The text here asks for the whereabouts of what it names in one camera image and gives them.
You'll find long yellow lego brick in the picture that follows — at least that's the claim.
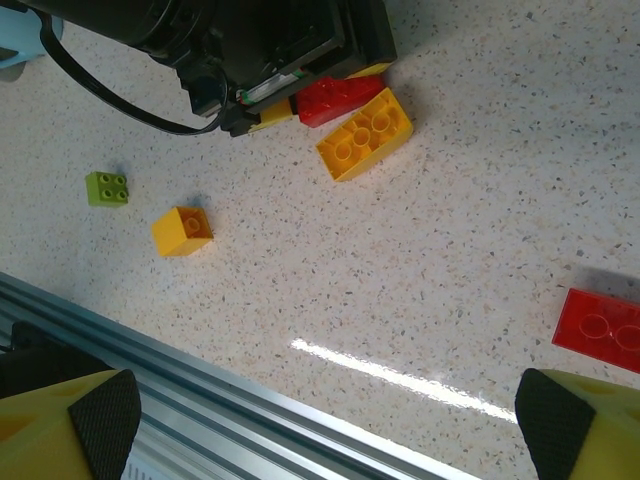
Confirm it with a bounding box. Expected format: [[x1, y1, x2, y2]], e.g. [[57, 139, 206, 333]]
[[314, 86, 416, 183]]

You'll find small square green lego brick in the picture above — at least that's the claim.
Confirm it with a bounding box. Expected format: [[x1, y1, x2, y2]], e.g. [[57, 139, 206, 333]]
[[83, 170, 130, 208]]

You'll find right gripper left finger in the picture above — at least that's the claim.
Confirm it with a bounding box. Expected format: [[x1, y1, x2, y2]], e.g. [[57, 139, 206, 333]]
[[0, 368, 143, 480]]

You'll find long red lego brick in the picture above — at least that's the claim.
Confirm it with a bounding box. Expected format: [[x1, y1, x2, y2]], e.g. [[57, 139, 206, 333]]
[[294, 73, 387, 130]]

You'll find aluminium front rail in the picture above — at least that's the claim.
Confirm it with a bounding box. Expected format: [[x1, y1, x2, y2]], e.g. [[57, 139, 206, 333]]
[[0, 272, 454, 480]]

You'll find white mug blue handle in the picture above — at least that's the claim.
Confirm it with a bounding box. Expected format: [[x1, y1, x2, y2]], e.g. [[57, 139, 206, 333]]
[[0, 8, 64, 70]]

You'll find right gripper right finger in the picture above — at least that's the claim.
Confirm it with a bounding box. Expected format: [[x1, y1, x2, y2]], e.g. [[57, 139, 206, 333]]
[[514, 368, 640, 480]]

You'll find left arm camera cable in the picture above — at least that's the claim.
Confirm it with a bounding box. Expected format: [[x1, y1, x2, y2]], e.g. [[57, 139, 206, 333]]
[[38, 12, 232, 136]]

